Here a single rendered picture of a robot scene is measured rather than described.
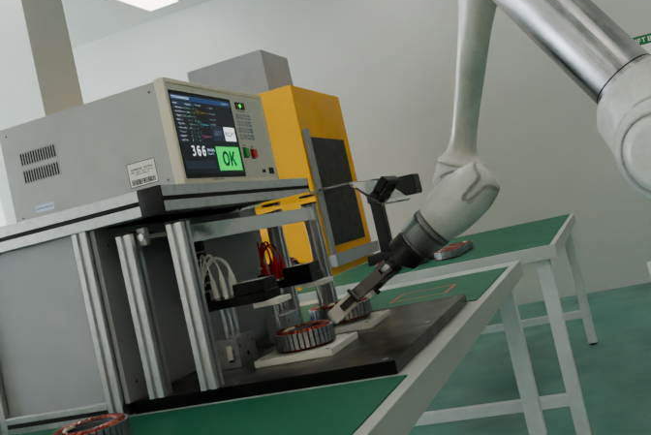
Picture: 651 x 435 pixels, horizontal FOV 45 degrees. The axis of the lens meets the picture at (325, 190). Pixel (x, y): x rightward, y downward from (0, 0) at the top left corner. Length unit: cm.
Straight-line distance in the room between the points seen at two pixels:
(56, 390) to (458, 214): 81
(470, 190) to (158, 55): 649
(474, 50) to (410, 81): 533
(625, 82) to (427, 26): 579
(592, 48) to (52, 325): 100
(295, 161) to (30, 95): 183
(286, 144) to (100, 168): 371
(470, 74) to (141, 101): 64
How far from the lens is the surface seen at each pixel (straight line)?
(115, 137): 153
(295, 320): 175
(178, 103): 150
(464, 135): 170
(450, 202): 156
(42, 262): 148
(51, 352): 149
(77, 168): 158
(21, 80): 570
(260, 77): 558
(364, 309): 166
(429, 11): 693
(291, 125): 519
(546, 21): 125
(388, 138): 690
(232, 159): 164
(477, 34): 155
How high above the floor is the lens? 99
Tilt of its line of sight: 3 degrees up
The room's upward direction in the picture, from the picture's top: 13 degrees counter-clockwise
